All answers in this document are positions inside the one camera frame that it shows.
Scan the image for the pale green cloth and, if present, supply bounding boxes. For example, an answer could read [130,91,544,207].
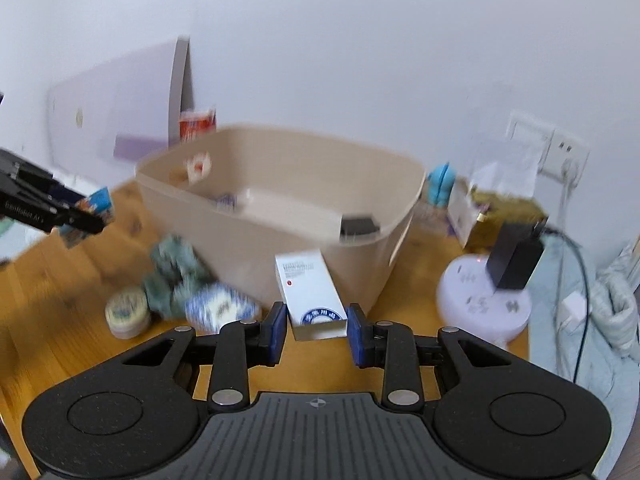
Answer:
[0,217,49,264]

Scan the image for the white charger with cable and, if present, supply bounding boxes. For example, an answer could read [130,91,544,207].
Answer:
[553,159,589,334]

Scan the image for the small white and red item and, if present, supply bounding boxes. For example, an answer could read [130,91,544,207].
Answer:
[184,153,212,181]

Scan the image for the colourful blue snack packet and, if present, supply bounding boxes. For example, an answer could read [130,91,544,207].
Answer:
[59,187,114,249]

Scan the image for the blue and white patterned packet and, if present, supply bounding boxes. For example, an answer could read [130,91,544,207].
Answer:
[184,282,262,334]

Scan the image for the blue toy figure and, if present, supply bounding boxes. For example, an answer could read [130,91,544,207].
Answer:
[427,162,456,207]

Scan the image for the white wall switch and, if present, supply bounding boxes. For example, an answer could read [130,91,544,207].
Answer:
[505,111,556,159]

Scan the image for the small black item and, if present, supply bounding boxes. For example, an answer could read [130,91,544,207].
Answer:
[339,214,380,237]

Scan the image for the white box with blue circle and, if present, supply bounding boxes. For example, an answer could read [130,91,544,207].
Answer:
[274,249,350,342]

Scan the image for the white wall socket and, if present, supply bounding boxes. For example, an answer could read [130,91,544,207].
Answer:
[542,127,591,181]

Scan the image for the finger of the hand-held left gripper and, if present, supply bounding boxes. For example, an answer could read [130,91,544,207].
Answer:
[47,202,106,235]
[49,174,90,207]

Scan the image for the black power adapter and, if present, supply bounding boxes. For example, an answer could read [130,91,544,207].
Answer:
[485,219,547,291]

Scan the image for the light blue blanket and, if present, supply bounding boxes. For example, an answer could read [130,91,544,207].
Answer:
[525,234,640,463]

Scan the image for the olive gold box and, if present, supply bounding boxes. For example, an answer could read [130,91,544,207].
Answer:
[462,186,549,252]

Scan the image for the grey-green fuzzy cloth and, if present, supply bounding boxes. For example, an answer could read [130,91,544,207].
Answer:
[142,233,216,320]

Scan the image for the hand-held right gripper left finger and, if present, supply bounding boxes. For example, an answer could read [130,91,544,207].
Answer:
[122,302,289,414]

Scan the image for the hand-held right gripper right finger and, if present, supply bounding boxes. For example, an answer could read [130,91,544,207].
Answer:
[347,303,514,411]

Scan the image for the red and white carton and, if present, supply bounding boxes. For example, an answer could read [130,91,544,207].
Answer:
[178,107,217,144]

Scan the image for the round flat tin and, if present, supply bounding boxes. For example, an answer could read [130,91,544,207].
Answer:
[104,289,152,340]

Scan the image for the round white power strip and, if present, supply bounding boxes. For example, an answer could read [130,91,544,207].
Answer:
[435,254,534,346]

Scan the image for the small purple and white item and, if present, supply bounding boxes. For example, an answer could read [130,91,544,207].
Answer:
[214,192,251,211]

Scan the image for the grey padded cloth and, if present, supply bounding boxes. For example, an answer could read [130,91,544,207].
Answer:
[594,237,640,357]

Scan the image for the clear plastic bag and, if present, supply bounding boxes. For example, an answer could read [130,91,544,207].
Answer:
[469,131,544,199]

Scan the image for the black cable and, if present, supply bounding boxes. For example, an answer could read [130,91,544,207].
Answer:
[541,227,602,384]

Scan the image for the white flat panel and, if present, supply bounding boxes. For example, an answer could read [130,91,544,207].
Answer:
[47,36,194,171]

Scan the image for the white box with purple print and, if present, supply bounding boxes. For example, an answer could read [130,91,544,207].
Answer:
[446,178,484,251]

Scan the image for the beige plastic storage bin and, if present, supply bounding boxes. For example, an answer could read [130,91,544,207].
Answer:
[135,126,429,314]

